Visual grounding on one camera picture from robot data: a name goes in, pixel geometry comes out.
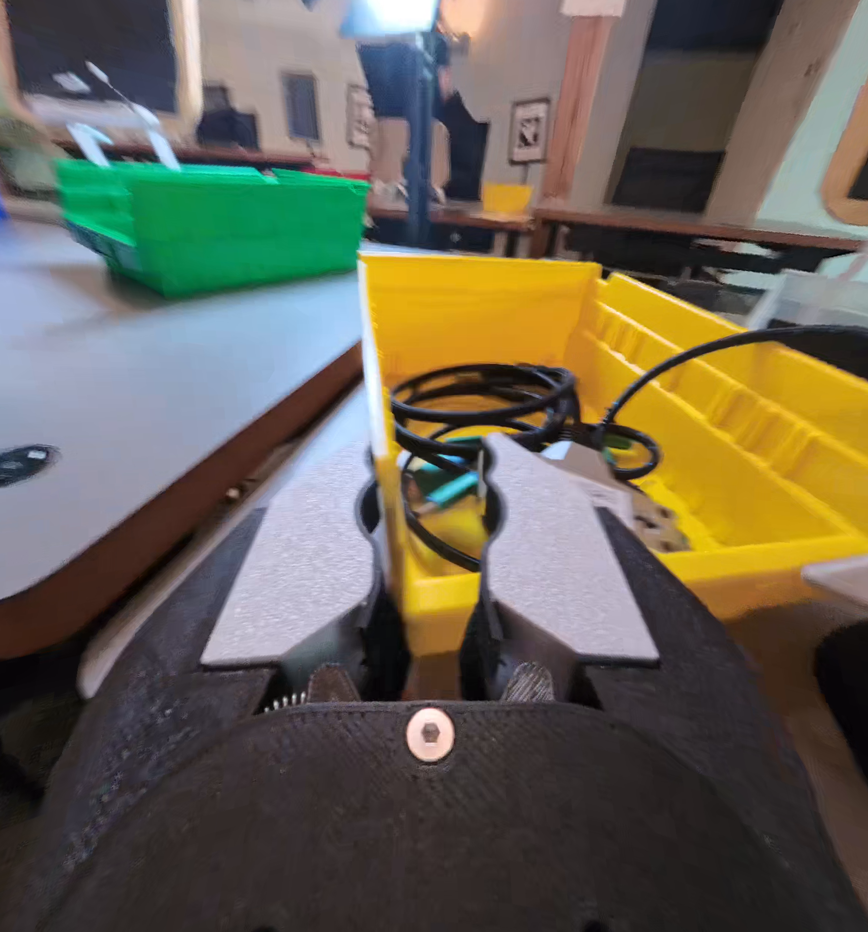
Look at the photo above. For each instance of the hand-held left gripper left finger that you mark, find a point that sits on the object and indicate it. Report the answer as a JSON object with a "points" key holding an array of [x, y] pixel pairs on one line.
{"points": [[296, 568]]}

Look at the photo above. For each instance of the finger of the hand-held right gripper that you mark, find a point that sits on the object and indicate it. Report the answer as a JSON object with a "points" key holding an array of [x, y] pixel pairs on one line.
{"points": [[863, 586]]}

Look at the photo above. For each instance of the green plastic bin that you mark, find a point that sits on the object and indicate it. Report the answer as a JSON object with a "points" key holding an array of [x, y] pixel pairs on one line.
{"points": [[243, 233]]}

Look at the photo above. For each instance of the light panel on stand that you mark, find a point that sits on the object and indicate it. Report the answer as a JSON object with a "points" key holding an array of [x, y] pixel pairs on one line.
{"points": [[390, 14]]}

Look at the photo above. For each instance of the wooden office table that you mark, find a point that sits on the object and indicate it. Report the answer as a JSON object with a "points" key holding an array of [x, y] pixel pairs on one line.
{"points": [[696, 230]]}

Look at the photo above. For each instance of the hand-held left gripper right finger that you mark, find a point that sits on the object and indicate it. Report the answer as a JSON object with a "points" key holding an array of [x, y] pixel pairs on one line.
{"points": [[558, 568]]}

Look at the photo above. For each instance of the black round table outlet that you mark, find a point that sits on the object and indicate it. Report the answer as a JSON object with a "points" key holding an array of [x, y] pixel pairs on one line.
{"points": [[11, 466]]}

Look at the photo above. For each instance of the yellow plastic bin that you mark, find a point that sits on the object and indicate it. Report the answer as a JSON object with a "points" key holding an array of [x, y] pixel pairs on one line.
{"points": [[477, 313]]}

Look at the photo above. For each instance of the small yellow bin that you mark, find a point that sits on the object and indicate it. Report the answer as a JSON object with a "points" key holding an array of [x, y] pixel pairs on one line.
{"points": [[506, 197]]}

